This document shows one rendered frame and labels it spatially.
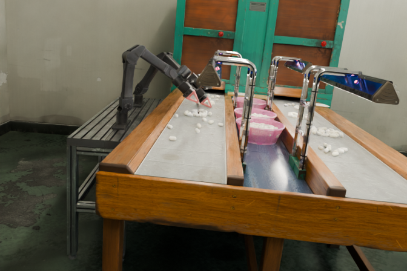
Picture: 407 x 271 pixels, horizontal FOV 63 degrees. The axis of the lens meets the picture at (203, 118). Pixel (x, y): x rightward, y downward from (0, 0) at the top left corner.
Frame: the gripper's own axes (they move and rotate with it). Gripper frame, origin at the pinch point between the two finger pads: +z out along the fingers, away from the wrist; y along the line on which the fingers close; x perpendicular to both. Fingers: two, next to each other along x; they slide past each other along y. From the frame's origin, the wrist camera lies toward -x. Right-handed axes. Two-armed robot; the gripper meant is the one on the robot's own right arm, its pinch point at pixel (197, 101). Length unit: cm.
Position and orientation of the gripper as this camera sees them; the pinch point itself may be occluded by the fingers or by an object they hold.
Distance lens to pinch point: 201.7
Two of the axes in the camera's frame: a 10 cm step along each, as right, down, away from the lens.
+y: 0.5, -2.3, 9.7
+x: -7.1, 6.8, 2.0
